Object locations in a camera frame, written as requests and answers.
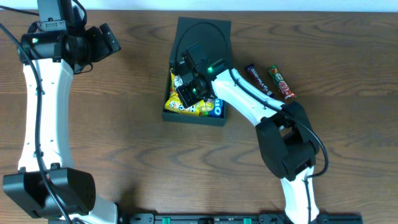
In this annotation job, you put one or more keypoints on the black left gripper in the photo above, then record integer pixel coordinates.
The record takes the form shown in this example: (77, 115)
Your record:
(109, 38)

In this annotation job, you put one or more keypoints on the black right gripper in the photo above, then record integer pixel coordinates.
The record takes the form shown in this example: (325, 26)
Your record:
(188, 94)

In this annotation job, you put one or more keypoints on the yellow Hacks candy bag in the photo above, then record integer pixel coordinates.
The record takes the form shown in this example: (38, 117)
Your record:
(174, 103)

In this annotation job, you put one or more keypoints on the blue Oreo cookie pack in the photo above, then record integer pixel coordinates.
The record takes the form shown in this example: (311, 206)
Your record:
(218, 109)

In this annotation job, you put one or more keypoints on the dark green box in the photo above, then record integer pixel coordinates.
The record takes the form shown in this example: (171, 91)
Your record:
(214, 35)

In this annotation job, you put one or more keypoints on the purple Dairy Milk bar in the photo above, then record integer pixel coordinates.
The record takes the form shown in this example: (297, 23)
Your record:
(255, 75)

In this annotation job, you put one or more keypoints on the green red KitKat Milo bar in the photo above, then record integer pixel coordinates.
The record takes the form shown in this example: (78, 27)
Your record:
(280, 82)

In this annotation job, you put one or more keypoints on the yellow Mentos gum bottle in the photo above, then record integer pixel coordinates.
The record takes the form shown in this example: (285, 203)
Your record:
(206, 105)

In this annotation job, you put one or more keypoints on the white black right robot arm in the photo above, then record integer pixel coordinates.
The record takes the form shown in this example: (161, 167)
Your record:
(286, 139)

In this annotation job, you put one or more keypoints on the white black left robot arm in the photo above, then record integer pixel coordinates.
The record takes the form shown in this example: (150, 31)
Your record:
(56, 48)

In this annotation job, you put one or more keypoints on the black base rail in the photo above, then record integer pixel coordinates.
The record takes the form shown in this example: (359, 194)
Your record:
(268, 218)

